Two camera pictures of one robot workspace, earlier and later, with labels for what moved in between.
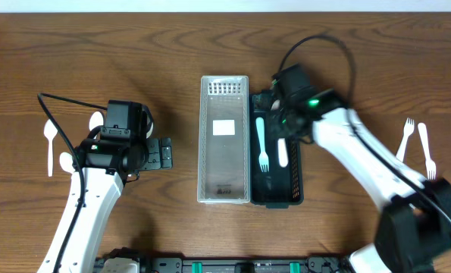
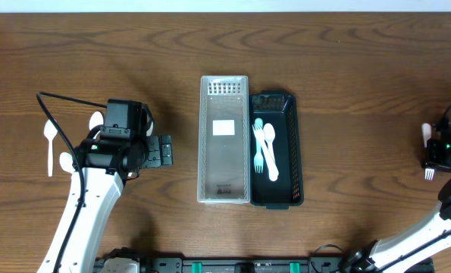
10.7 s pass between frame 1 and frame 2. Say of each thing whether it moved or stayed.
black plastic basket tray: stayed
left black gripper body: stayed
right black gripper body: moved
